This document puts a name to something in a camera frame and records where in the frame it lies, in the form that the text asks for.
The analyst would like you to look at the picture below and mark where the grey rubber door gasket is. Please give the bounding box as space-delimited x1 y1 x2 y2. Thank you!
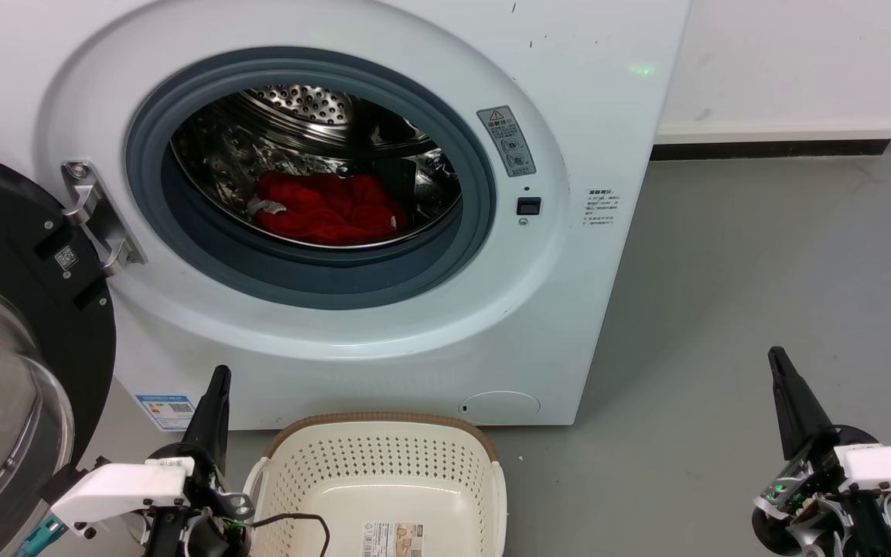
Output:
125 46 497 311

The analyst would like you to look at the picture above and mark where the white front-load washing machine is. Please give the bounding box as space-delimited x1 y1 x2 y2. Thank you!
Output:
0 0 691 431

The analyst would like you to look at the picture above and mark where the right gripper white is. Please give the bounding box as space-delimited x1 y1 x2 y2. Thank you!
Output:
751 346 891 557

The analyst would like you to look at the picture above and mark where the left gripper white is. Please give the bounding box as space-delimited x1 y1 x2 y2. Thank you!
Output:
49 365 254 557

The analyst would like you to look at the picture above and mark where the metal door hinge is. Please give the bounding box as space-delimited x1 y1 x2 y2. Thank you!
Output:
61 160 147 278

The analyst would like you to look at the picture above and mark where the round white filter cover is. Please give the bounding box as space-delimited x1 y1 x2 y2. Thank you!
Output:
459 391 541 425

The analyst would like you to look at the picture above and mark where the blue energy label sticker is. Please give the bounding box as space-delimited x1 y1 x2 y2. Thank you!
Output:
135 394 198 432

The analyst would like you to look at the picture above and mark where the grey warning sticker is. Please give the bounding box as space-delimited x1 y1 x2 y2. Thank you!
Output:
477 105 537 178

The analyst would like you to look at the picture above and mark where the red garment with white trim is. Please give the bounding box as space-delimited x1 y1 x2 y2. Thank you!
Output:
248 172 408 247

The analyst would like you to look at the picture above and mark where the white and black baseboard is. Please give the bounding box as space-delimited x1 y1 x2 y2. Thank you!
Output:
650 118 891 162

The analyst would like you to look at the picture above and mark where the stainless steel washing machine drum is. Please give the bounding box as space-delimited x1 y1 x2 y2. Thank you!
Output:
171 84 463 250

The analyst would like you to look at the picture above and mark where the thin black cable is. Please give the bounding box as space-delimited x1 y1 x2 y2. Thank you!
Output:
248 512 331 557

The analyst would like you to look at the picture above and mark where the cream plastic laundry basket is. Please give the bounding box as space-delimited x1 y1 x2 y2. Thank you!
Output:
243 412 508 557

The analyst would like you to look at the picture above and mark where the black washer door with glass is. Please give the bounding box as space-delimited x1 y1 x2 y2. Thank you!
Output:
0 145 118 557

